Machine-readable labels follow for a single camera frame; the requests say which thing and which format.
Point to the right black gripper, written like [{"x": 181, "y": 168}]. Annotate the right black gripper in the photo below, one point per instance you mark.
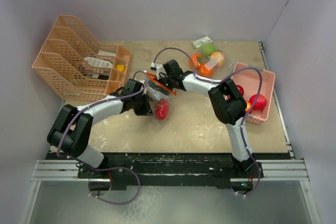
[{"x": 163, "y": 77}]

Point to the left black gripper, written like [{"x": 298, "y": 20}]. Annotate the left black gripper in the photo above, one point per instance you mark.
[{"x": 146, "y": 109}]

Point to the zip bag of red apples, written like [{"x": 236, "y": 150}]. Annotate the zip bag of red apples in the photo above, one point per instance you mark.
[{"x": 159, "y": 101}]

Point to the zip bag of mixed fruit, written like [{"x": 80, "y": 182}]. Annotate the zip bag of mixed fruit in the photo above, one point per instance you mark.
[{"x": 210, "y": 61}]

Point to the red fake apple two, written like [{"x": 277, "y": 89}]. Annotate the red fake apple two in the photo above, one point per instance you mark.
[{"x": 241, "y": 90}]

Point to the red fake apple three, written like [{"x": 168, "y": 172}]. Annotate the red fake apple three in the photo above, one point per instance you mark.
[{"x": 248, "y": 106}]

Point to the red fake apple one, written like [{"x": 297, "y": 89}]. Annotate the red fake apple one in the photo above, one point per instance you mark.
[{"x": 259, "y": 100}]

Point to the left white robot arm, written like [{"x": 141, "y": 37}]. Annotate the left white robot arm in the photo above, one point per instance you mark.
[{"x": 71, "y": 130}]

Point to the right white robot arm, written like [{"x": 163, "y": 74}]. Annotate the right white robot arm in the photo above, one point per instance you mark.
[{"x": 227, "y": 102}]

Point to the yellow eraser block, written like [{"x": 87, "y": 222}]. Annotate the yellow eraser block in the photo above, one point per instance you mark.
[{"x": 120, "y": 67}]

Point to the small white red box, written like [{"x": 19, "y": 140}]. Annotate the small white red box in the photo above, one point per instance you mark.
[{"x": 199, "y": 42}]

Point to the white packet in organizer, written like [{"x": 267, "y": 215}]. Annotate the white packet in organizer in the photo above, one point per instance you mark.
[{"x": 101, "y": 63}]

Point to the orange desk file organizer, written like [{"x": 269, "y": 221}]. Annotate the orange desk file organizer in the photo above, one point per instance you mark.
[{"x": 60, "y": 62}]

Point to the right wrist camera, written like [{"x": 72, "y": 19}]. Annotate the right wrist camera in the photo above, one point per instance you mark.
[{"x": 158, "y": 68}]

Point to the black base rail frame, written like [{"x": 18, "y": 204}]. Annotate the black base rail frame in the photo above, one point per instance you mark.
[{"x": 173, "y": 169}]

